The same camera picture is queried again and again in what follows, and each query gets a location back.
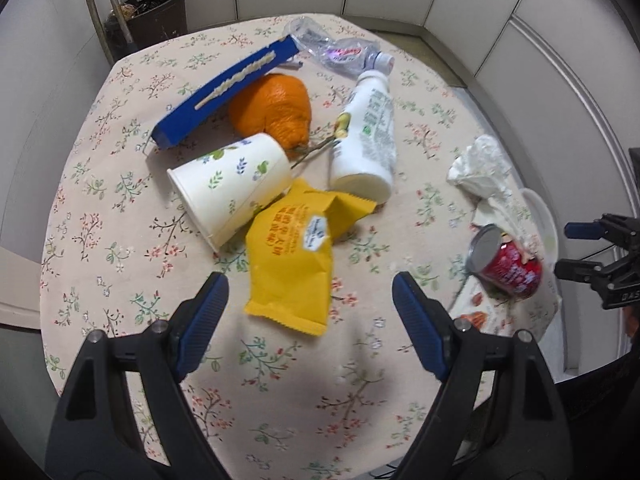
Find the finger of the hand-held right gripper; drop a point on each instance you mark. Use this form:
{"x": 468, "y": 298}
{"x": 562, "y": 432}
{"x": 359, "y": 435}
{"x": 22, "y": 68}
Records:
{"x": 580, "y": 230}
{"x": 575, "y": 270}

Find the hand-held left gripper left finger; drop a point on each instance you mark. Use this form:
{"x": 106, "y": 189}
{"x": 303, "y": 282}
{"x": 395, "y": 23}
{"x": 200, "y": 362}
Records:
{"x": 205, "y": 310}

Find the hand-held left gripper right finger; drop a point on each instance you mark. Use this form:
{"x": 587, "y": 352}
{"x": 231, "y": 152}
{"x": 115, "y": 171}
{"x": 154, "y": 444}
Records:
{"x": 415, "y": 315}

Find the white round bin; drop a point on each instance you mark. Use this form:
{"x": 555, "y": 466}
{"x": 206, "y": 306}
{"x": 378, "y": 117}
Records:
{"x": 542, "y": 215}

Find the floral paper cup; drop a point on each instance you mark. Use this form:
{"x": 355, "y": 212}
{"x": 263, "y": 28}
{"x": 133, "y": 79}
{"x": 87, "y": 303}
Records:
{"x": 225, "y": 185}

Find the blue biscuit box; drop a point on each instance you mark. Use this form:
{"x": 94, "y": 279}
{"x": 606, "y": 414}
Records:
{"x": 185, "y": 120}

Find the orange peel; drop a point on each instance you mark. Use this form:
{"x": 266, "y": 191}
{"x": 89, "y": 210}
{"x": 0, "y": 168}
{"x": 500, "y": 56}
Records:
{"x": 270, "y": 105}

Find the white printed snack wrapper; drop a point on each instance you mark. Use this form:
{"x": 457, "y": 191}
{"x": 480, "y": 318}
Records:
{"x": 475, "y": 317}

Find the red tin can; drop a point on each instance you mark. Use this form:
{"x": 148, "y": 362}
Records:
{"x": 510, "y": 272}

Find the yellow snack packet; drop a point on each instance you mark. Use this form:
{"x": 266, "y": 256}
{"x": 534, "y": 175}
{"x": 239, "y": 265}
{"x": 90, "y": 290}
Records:
{"x": 290, "y": 270}

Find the crumpled white tissue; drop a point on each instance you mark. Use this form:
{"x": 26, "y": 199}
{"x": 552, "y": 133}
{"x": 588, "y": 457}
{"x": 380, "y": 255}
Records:
{"x": 480, "y": 170}

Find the white plastic bottle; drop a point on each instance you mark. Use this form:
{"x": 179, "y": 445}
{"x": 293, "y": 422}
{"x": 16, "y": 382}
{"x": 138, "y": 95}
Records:
{"x": 365, "y": 160}

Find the crushed clear plastic bottle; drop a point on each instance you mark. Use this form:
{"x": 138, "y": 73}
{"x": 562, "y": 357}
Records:
{"x": 345, "y": 52}

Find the dark waste bin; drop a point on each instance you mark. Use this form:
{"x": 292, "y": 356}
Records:
{"x": 155, "y": 20}

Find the metal chair frame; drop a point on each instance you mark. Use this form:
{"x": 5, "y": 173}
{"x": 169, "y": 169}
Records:
{"x": 120, "y": 10}

